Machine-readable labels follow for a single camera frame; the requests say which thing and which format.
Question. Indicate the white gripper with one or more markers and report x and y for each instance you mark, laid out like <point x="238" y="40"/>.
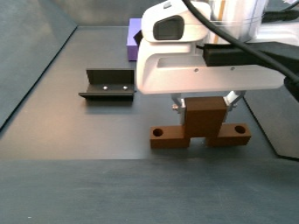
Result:
<point x="170" y="64"/>

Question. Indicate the brown T-shaped block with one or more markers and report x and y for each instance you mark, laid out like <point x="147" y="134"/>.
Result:
<point x="203" y="121"/>

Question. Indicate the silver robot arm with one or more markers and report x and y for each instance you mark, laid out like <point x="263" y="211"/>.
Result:
<point x="183" y="58"/>

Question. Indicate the purple slotted base board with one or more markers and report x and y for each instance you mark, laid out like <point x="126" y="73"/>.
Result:
<point x="131" y="42"/>

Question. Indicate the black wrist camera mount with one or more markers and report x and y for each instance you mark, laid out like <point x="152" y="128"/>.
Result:
<point x="283" y="54"/>

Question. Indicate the dark grey angle bracket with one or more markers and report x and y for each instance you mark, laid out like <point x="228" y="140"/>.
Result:
<point x="110" y="84"/>

